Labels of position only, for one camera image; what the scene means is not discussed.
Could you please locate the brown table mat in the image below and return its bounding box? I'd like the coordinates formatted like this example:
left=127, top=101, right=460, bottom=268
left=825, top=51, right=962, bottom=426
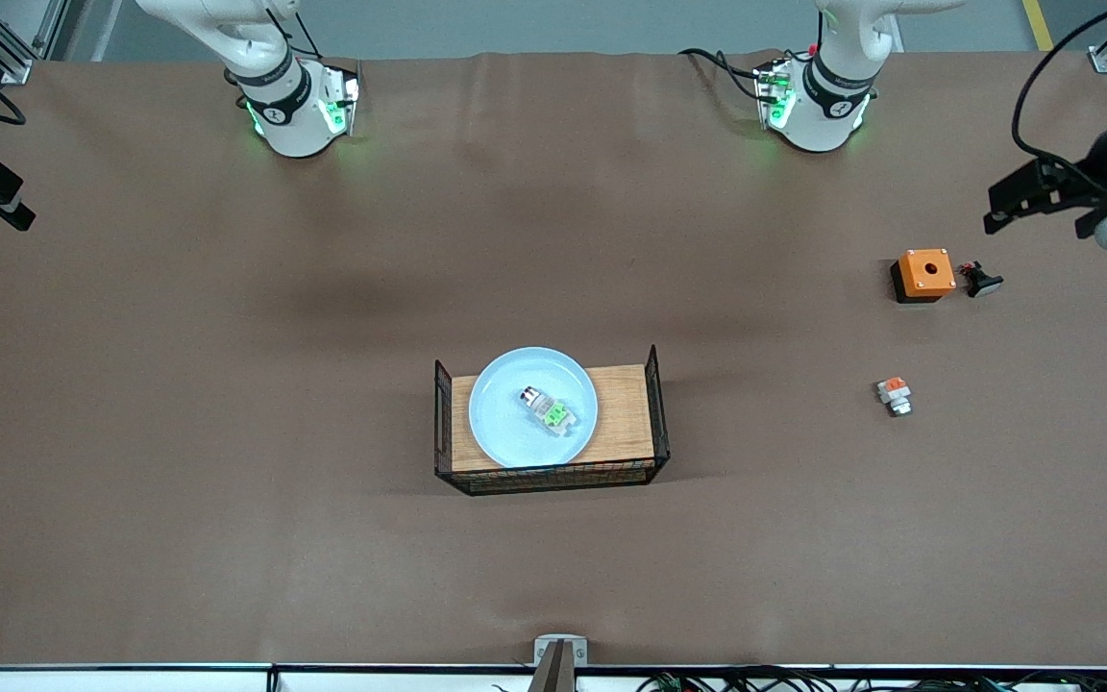
left=0, top=50, right=1107, bottom=666

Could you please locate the orange box with round hole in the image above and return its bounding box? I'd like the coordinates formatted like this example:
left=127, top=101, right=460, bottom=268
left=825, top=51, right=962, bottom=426
left=890, top=248, right=957, bottom=305

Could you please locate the light blue plate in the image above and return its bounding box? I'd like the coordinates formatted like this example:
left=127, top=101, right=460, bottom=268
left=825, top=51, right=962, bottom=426
left=468, top=347, right=600, bottom=470

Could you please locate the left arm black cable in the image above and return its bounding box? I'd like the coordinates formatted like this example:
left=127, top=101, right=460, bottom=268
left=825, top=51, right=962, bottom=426
left=1010, top=0, right=1107, bottom=203

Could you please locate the black cable at arm base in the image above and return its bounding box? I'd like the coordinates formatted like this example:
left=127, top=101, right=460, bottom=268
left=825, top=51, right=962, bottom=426
left=678, top=46, right=768, bottom=102

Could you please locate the grey aluminium profile bar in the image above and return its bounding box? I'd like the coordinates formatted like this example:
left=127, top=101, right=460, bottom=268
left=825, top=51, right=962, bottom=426
left=527, top=640, right=578, bottom=692

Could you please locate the red push button green block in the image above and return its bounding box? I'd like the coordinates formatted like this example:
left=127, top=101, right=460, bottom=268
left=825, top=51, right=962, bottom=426
left=518, top=384, right=579, bottom=438

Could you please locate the black square push button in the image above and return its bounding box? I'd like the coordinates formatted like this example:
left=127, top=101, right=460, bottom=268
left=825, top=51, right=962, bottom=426
left=959, top=259, right=1005, bottom=300

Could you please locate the white box with green light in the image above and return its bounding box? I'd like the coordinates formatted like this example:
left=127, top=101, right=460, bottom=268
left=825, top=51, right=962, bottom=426
left=315, top=65, right=362, bottom=137
left=753, top=58, right=797, bottom=132

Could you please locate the white table edge board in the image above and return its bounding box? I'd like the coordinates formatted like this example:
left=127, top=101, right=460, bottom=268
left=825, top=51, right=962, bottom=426
left=0, top=663, right=1107, bottom=692

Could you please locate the silver aluminium bracket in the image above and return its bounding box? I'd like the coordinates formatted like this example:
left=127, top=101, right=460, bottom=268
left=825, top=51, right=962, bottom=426
left=533, top=634, right=589, bottom=668

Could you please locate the black wire basket wooden base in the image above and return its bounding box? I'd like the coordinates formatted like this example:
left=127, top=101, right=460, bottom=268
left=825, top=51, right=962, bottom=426
left=433, top=344, right=672, bottom=497

